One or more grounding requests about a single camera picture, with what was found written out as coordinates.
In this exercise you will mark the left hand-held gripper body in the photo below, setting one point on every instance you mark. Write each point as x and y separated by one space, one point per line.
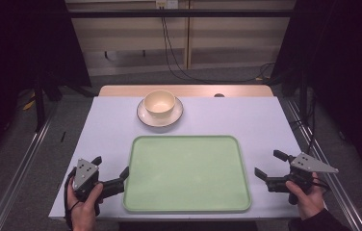
85 173

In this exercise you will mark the small black stick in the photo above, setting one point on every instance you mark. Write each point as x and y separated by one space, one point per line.
63 136

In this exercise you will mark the black horizontal frame bar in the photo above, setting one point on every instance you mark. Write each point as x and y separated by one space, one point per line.
182 13

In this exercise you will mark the black curtain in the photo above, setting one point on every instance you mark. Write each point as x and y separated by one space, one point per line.
18 48
346 64

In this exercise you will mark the person's right hand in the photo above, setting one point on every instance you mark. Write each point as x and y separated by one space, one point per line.
309 200

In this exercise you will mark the cream bowl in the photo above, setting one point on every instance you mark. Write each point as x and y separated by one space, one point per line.
160 102

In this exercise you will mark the person's left hand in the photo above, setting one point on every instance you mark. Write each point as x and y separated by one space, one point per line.
84 213

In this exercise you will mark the dark round table grommet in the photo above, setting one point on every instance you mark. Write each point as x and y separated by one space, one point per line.
219 95

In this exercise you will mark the wooden table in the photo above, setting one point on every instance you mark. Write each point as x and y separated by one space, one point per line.
195 90

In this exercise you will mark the aluminium rail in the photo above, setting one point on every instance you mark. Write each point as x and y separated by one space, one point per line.
15 179
346 205

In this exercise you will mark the black metal stand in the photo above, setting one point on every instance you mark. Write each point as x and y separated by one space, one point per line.
39 102

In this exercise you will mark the white wall socket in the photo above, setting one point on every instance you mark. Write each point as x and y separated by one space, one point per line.
167 3

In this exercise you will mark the white plate with dark rim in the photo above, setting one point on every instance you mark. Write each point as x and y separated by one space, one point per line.
172 120

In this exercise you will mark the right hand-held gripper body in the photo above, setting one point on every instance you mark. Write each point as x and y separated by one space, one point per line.
309 164

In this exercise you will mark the light green tray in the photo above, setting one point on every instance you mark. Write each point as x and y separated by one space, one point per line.
187 174

